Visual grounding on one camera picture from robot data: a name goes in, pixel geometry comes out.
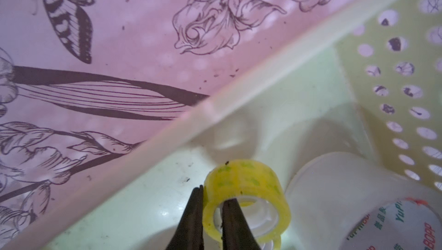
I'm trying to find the pale green perforated storage basket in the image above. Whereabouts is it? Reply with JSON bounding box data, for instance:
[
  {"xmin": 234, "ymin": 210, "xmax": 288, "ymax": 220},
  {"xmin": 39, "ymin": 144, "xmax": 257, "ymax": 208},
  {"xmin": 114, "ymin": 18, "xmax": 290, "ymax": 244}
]
[{"xmin": 1, "ymin": 0, "xmax": 442, "ymax": 250}]

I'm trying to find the yellow tape roll cluster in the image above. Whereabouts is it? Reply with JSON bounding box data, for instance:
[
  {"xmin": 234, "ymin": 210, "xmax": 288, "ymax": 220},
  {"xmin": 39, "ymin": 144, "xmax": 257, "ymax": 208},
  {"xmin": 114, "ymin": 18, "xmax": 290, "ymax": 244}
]
[{"xmin": 202, "ymin": 160, "xmax": 291, "ymax": 250}]

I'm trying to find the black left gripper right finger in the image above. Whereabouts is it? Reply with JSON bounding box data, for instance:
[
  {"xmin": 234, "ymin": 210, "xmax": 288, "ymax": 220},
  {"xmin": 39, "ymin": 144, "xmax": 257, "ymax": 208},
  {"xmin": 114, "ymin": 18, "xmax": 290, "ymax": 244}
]
[{"xmin": 221, "ymin": 198, "xmax": 261, "ymax": 250}]

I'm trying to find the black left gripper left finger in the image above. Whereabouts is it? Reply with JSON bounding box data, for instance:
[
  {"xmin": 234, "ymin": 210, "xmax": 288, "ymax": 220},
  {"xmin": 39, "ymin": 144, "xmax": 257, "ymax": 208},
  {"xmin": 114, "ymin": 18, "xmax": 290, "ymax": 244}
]
[{"xmin": 166, "ymin": 185, "xmax": 204, "ymax": 250}]

